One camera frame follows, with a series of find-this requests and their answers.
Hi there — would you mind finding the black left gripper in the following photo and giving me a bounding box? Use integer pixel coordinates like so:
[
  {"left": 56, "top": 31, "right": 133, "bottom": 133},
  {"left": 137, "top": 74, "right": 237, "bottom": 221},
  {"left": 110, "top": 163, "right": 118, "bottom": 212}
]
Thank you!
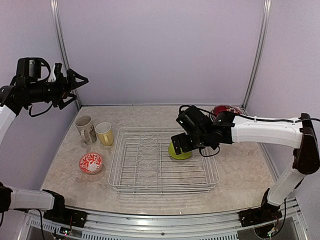
[{"left": 26, "top": 67, "right": 88, "bottom": 109}]

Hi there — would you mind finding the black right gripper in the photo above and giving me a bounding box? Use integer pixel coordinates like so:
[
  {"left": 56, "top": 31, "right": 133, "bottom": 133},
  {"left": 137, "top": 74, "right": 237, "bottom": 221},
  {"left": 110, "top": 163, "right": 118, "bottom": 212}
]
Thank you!
[{"left": 171, "top": 131, "right": 211, "bottom": 155}]

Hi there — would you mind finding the lime green bowl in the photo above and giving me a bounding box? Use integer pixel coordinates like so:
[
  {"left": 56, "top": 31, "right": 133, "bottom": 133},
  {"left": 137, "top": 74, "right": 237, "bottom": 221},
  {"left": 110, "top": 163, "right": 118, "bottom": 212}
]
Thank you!
[{"left": 168, "top": 142, "right": 193, "bottom": 160}]

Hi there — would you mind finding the tall white patterned mug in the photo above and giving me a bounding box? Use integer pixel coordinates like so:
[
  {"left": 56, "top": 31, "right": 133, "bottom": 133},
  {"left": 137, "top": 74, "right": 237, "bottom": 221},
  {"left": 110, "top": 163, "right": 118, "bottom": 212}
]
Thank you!
[{"left": 75, "top": 115, "right": 97, "bottom": 145}]

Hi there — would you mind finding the dark brown small dish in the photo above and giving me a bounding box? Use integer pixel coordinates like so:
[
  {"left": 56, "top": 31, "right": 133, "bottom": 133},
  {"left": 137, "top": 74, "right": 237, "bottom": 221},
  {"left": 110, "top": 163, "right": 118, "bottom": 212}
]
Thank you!
[{"left": 211, "top": 105, "right": 243, "bottom": 117}]

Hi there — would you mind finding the pale yellow mug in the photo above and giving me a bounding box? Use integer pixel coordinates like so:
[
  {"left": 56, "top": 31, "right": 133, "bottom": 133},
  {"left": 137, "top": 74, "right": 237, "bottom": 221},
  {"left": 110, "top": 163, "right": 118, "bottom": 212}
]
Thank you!
[{"left": 95, "top": 122, "right": 114, "bottom": 146}]

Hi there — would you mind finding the white red patterned bowl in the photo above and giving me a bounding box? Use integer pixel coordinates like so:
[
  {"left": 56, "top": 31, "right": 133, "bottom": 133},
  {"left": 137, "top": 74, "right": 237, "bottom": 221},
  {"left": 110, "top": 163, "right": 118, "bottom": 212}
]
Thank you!
[{"left": 78, "top": 152, "right": 103, "bottom": 175}]

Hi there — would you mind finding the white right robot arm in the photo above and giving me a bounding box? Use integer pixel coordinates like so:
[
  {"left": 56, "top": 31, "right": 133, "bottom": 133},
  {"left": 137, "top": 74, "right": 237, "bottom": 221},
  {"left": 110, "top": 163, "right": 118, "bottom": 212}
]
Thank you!
[{"left": 171, "top": 105, "right": 320, "bottom": 227}]

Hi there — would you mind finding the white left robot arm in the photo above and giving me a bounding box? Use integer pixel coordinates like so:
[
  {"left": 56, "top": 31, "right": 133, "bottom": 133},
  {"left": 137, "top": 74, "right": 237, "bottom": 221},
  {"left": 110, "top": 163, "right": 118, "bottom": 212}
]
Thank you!
[{"left": 0, "top": 57, "right": 88, "bottom": 227}]

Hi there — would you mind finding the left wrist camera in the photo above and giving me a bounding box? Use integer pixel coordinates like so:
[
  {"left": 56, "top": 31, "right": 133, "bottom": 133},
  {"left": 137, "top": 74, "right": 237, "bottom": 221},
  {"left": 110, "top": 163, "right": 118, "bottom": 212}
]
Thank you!
[{"left": 47, "top": 62, "right": 62, "bottom": 83}]

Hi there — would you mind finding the white wire dish rack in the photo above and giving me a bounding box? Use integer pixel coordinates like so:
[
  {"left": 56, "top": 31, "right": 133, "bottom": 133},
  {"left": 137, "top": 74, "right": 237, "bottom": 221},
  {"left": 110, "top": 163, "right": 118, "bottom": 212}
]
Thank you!
[{"left": 108, "top": 127, "right": 220, "bottom": 195}]

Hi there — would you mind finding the left aluminium corner post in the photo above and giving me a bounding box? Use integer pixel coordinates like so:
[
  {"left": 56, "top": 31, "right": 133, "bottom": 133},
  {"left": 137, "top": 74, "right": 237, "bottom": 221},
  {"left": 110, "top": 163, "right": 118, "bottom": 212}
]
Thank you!
[{"left": 49, "top": 0, "right": 81, "bottom": 110}]

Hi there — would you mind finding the aluminium corner post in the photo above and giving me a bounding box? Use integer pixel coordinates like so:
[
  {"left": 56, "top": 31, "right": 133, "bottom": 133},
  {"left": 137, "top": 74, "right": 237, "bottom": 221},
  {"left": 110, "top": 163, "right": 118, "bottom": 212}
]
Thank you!
[
  {"left": 241, "top": 0, "right": 272, "bottom": 111},
  {"left": 49, "top": 0, "right": 81, "bottom": 110}
]

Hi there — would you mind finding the aluminium front rail frame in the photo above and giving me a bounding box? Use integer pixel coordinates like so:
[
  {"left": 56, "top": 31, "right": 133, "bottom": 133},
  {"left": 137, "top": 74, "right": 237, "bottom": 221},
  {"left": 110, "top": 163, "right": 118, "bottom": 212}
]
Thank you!
[{"left": 17, "top": 198, "right": 310, "bottom": 240}]

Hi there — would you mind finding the right aluminium corner post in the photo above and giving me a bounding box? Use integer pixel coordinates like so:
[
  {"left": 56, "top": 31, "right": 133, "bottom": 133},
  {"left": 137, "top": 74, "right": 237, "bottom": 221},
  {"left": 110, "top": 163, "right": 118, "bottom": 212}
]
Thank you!
[{"left": 241, "top": 0, "right": 272, "bottom": 111}]

